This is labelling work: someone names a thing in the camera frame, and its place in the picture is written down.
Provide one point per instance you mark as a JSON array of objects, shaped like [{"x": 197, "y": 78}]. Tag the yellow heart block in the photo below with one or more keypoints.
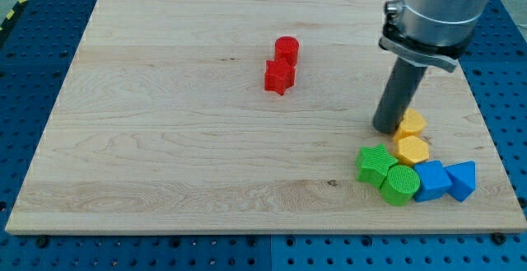
[{"x": 412, "y": 124}]

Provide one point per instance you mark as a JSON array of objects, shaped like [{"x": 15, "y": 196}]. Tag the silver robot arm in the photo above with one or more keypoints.
[{"x": 429, "y": 33}]

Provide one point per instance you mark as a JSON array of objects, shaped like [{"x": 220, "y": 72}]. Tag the yellow hexagon block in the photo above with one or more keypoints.
[{"x": 411, "y": 150}]

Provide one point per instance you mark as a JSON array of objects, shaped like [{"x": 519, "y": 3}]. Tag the red star block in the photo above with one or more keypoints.
[{"x": 279, "y": 76}]

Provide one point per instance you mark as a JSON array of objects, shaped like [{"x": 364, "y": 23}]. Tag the red cylinder block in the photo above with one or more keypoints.
[{"x": 287, "y": 47}]

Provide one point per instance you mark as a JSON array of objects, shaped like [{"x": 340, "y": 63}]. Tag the wooden board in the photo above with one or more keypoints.
[{"x": 163, "y": 127}]

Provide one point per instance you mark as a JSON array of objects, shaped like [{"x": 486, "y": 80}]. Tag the green star block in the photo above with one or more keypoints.
[{"x": 373, "y": 164}]

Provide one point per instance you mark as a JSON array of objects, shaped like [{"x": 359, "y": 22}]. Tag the green cylinder block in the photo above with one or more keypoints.
[{"x": 400, "y": 185}]

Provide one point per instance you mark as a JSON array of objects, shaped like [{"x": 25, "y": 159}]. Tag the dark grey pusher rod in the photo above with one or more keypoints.
[{"x": 398, "y": 93}]

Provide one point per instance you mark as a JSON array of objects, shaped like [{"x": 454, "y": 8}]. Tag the blue cube block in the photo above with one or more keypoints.
[{"x": 434, "y": 181}]

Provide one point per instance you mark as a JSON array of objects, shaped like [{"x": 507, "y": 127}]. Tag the blue triangle block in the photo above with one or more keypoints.
[{"x": 463, "y": 179}]

